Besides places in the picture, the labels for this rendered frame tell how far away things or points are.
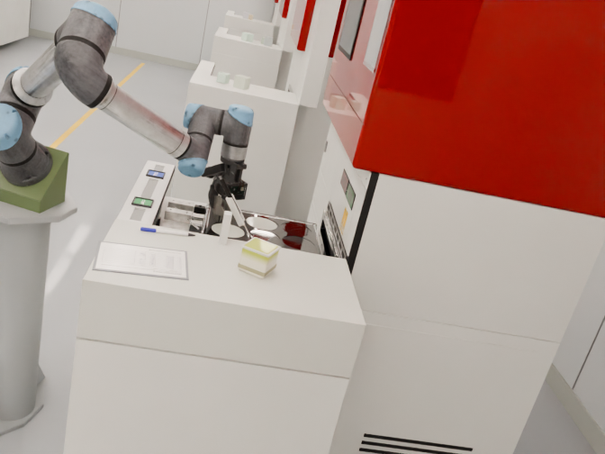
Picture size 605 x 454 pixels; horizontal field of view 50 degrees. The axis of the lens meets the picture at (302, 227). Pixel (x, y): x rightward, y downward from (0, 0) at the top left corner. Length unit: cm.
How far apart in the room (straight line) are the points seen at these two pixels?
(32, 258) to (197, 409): 87
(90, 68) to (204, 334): 68
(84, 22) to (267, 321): 84
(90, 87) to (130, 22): 826
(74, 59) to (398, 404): 132
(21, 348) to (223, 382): 101
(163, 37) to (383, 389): 829
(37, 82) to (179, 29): 792
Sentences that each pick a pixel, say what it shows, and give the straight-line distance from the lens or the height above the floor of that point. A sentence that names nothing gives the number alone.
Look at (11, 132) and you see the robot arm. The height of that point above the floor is 108.
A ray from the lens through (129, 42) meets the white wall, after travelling 994.
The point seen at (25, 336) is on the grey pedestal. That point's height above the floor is 36.
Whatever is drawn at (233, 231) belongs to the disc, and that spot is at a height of 90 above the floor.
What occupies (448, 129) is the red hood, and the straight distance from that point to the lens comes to 171.
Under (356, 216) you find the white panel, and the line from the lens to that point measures 174.
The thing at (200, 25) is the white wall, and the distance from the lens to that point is 978.
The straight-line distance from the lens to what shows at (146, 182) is 205.
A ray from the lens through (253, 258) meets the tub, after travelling 154.
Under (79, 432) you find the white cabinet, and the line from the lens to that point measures 167.
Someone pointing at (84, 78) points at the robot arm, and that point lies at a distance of 165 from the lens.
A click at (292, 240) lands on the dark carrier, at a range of 199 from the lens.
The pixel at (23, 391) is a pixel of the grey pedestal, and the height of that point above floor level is 13.
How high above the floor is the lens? 165
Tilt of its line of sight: 21 degrees down
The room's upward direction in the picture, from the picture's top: 14 degrees clockwise
